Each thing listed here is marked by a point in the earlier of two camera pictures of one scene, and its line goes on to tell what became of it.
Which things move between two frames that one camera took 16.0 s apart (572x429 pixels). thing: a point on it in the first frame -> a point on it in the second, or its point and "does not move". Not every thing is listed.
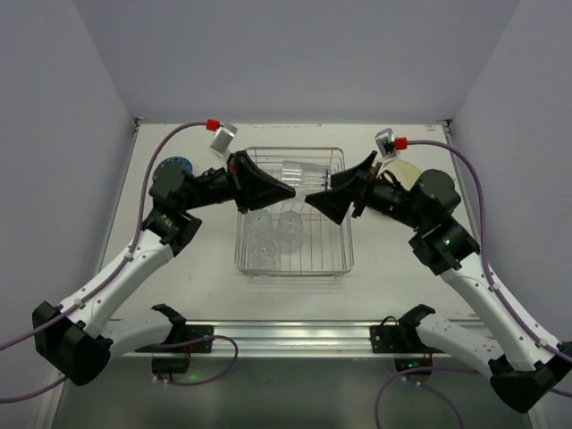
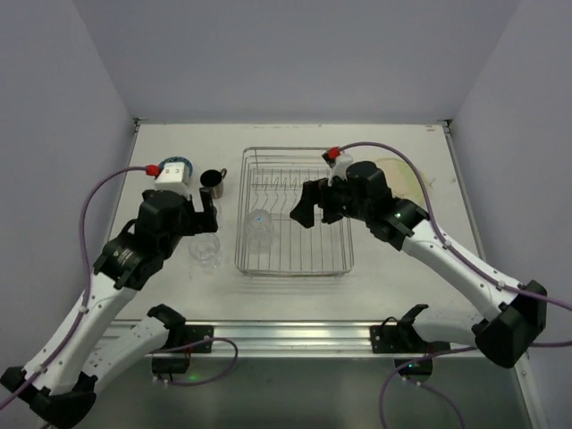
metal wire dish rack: (293, 237) does not move
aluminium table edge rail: (447, 125) does not move
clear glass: (290, 223) -> (218, 203)
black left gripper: (237, 181) -> (195, 219)
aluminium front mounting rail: (307, 338) does not move
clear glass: (264, 251) -> (205, 249)
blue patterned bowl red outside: (177, 160) does not move
